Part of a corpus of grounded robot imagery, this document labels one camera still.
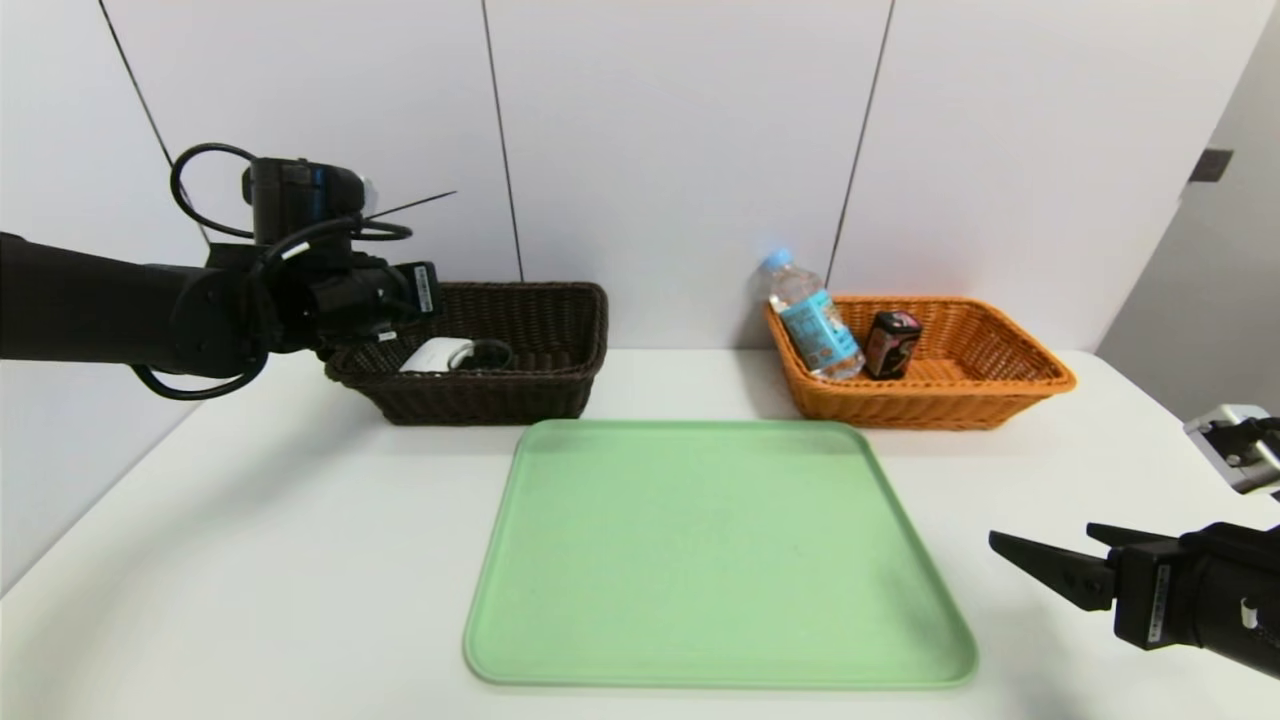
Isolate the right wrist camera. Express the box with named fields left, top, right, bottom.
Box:
left=1184, top=404, right=1280, bottom=497

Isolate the orange wicker basket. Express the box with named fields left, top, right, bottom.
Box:
left=766, top=295, right=1078, bottom=432

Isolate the clear water bottle blue cap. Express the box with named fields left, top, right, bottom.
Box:
left=764, top=247, right=867, bottom=384

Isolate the light green plastic tray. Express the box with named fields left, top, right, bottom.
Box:
left=462, top=419, right=979, bottom=691

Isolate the white oblong case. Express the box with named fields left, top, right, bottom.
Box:
left=399, top=337, right=476, bottom=375

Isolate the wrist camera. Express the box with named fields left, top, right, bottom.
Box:
left=1184, top=404, right=1280, bottom=497
left=242, top=157, right=367, bottom=247

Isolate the thick black left arm hose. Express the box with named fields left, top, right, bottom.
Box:
left=130, top=352, right=271, bottom=402

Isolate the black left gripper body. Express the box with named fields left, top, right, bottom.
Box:
left=383, top=260, right=444, bottom=318

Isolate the black cable with white tag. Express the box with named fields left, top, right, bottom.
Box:
left=258, top=214, right=414, bottom=286

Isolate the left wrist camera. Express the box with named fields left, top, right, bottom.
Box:
left=242, top=157, right=367, bottom=247

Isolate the small black red snack can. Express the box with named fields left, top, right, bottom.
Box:
left=864, top=309, right=925, bottom=381

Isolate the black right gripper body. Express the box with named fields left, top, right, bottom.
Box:
left=1113, top=521, right=1280, bottom=680

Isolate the dark brown wicker basket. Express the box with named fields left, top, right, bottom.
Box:
left=326, top=282, right=610, bottom=426

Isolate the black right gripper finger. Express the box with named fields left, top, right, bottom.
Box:
left=988, top=530, right=1119, bottom=612
left=1086, top=522, right=1176, bottom=550

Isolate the thin black zip tie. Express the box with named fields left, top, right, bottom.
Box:
left=362, top=190, right=458, bottom=222

